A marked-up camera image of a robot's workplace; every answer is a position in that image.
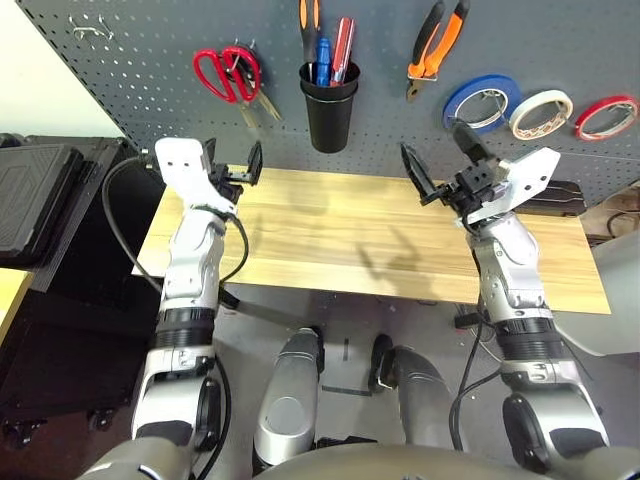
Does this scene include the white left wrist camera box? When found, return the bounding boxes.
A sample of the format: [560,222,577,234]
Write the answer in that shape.
[153,138,239,214]

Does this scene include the orange black pliers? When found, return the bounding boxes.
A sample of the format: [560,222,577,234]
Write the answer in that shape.
[405,0,471,104]

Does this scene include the red tape roll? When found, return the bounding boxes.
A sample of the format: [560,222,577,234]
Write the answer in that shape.
[573,95,640,142]

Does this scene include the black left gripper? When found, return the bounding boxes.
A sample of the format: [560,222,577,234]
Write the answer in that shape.
[201,138,265,204]

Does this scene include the silver left robot leg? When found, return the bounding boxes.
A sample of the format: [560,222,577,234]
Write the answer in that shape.
[252,327,326,469]

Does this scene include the black right robot foot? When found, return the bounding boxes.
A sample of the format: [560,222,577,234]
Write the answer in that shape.
[368,333,396,396]

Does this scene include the black wheeled cabinet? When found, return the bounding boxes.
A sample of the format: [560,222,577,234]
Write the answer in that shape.
[0,284,161,449]

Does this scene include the blue handled screwdriver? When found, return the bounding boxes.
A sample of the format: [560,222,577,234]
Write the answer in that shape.
[314,37,334,87]

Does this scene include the black equipment case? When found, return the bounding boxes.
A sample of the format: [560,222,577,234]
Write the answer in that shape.
[0,132,156,296]

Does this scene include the black left robot foot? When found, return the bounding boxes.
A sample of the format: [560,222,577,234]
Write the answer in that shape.
[304,324,326,376]

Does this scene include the orange black screwdriver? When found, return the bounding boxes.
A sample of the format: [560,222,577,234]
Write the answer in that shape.
[298,0,322,84]

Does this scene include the red handled scissors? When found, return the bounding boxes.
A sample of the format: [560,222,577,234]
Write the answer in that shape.
[192,45,261,129]

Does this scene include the black plastic cup holder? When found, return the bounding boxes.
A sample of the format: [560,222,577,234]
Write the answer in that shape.
[298,60,362,155]

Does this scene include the long black floor tape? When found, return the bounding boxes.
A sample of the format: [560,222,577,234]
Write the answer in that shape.
[321,384,374,397]

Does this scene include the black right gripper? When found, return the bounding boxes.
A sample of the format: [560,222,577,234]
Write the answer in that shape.
[399,122,501,216]

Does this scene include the yellow box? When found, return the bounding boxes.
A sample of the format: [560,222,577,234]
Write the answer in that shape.
[0,267,35,346]

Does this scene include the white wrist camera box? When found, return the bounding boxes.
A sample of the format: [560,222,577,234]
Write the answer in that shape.
[153,138,239,214]
[469,147,562,224]

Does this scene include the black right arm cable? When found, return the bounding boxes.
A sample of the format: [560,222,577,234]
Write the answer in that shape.
[448,309,501,451]

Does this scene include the grey metal pegboard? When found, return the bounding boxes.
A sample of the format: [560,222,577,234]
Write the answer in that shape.
[14,0,640,206]

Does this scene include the black robot foot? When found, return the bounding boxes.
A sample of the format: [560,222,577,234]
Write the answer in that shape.
[304,324,326,376]
[368,333,396,396]

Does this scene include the black tool case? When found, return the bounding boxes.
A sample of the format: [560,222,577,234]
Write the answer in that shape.
[522,179,584,217]

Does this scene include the grey robot torso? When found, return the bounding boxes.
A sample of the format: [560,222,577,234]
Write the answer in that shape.
[252,442,640,480]

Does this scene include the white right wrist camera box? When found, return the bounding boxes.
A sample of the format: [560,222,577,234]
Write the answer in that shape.
[469,147,562,224]

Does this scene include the silver right robot leg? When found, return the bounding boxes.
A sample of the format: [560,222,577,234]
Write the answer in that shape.
[384,344,466,451]

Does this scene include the black left camera cable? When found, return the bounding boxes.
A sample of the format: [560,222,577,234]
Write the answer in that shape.
[102,153,166,296]

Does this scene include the blue tape roll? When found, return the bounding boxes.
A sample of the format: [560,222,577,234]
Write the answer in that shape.
[442,74,522,134]

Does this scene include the silver robot leg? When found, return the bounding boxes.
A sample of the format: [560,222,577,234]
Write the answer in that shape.
[252,327,326,469]
[384,344,466,451]

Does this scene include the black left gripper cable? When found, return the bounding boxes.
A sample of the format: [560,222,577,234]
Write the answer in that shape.
[219,214,251,289]

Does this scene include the white tape roll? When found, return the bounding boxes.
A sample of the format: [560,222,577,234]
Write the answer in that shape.
[508,89,575,141]

